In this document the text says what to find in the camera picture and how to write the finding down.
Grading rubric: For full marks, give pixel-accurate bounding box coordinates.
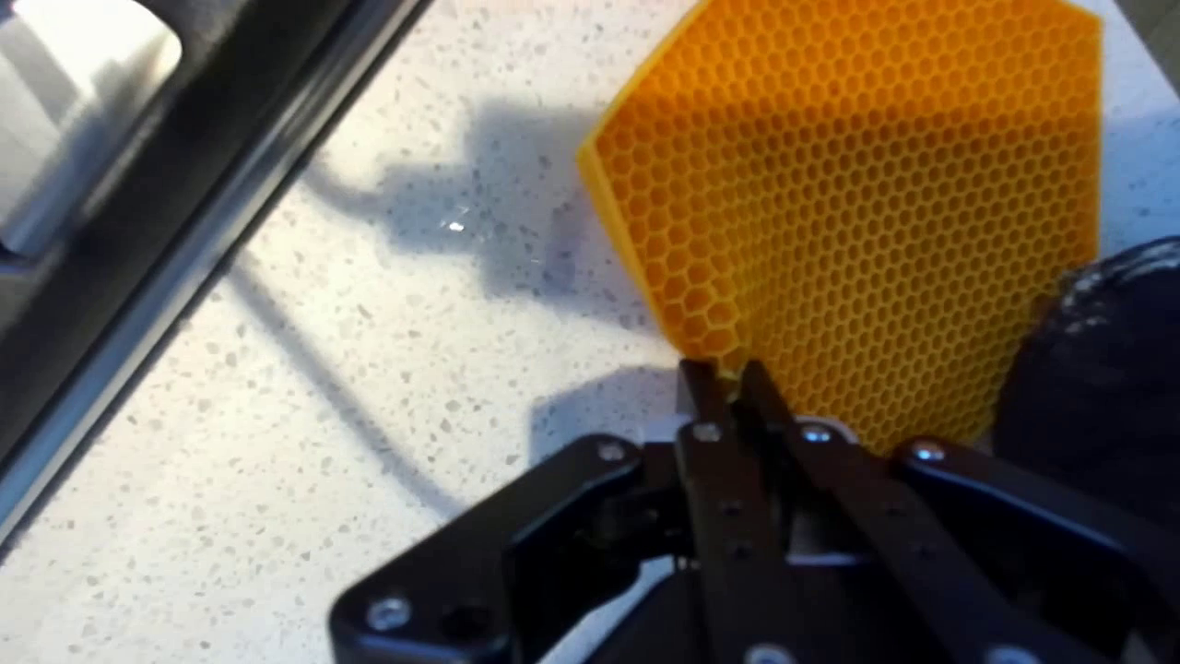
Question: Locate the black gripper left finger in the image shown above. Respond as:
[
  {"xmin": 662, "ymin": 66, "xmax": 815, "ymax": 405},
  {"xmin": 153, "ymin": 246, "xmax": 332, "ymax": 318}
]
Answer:
[{"xmin": 329, "ymin": 357, "xmax": 803, "ymax": 664}]

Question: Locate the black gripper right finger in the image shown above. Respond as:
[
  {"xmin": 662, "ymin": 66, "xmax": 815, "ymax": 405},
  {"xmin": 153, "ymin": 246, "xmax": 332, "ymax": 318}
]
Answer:
[{"xmin": 735, "ymin": 357, "xmax": 1180, "ymax": 664}]

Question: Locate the orange hexagonal honeycomb placemat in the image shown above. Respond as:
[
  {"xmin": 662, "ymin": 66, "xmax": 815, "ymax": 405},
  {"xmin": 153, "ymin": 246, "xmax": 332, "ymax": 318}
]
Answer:
[{"xmin": 579, "ymin": 0, "xmax": 1105, "ymax": 457}]

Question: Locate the stainless gas stove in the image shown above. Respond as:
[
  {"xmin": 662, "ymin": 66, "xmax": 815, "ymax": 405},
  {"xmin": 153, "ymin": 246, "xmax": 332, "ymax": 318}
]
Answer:
[{"xmin": 0, "ymin": 0, "xmax": 437, "ymax": 551}]

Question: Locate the black oven mitt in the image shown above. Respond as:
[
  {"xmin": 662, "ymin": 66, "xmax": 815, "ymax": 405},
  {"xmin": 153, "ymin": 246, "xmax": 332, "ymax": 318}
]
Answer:
[{"xmin": 994, "ymin": 236, "xmax": 1180, "ymax": 532}]

